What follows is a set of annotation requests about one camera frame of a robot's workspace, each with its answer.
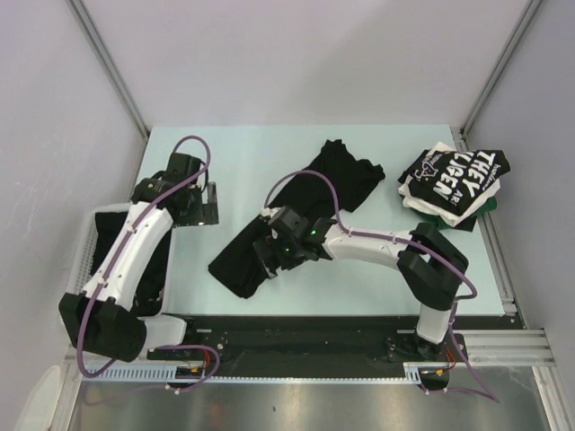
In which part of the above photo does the black folded lettered t shirt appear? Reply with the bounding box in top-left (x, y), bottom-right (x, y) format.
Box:
top-left (397, 145), bottom-right (512, 224)

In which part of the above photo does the aluminium frame rail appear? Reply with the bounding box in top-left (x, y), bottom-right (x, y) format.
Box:
top-left (83, 327), bottom-right (551, 366)

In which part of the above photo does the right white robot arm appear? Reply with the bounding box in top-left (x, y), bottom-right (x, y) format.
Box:
top-left (252, 207), bottom-right (469, 361)

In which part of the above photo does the white plastic laundry basket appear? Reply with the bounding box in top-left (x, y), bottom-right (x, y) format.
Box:
top-left (61, 202), bottom-right (185, 347)

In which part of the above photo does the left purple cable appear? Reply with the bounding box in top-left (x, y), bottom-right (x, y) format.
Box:
top-left (75, 135), bottom-right (221, 408)

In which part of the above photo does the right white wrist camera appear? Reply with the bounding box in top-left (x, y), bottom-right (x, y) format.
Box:
top-left (260, 207), bottom-right (281, 224)

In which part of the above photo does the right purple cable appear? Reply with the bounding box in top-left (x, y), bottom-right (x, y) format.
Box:
top-left (262, 170), bottom-right (500, 403)

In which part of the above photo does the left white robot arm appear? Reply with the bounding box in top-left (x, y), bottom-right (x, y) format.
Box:
top-left (58, 152), bottom-right (218, 362)

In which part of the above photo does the purple cable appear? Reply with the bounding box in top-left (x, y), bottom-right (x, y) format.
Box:
top-left (75, 135), bottom-right (221, 408)
top-left (262, 170), bottom-right (500, 403)

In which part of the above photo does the black graphic t shirt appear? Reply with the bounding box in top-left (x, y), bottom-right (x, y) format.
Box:
top-left (208, 139), bottom-right (385, 299)

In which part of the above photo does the white slotted cable duct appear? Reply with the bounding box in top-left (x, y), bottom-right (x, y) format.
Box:
top-left (93, 365), bottom-right (421, 385)

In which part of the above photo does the green folded t shirt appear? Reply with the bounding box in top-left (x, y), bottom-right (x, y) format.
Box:
top-left (420, 195), bottom-right (500, 233)

